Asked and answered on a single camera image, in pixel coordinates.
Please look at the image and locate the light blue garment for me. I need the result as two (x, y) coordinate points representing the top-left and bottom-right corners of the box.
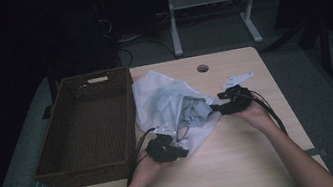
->
(144, 81), (217, 136)

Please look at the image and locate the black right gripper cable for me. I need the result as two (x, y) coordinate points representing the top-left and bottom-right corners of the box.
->
(248, 85), (289, 141)

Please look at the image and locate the brown woven basket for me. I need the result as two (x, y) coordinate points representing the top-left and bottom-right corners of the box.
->
(18, 65), (150, 187)

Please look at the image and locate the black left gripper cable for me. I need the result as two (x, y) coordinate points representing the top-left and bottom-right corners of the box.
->
(118, 126), (166, 187)

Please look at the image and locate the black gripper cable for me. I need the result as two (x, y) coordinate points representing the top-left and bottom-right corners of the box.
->
(248, 85), (289, 141)
(118, 126), (166, 187)

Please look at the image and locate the black floor cable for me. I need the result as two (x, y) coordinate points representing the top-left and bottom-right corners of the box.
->
(114, 30), (179, 69)

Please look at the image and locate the person's right hand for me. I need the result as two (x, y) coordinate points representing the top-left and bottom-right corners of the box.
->
(232, 93), (285, 139)

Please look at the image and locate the person's left hand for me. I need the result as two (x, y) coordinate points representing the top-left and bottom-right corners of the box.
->
(125, 144), (177, 187)

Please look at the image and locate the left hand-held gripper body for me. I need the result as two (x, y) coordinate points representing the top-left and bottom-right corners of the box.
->
(142, 123), (183, 166)

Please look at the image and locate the white mesh laundry bag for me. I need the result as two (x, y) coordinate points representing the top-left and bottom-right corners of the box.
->
(128, 58), (232, 166)

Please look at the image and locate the black metal stand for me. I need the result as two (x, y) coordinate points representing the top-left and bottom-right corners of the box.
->
(258, 10), (333, 87)

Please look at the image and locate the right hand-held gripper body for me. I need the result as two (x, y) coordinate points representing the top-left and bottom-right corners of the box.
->
(214, 70), (261, 117)

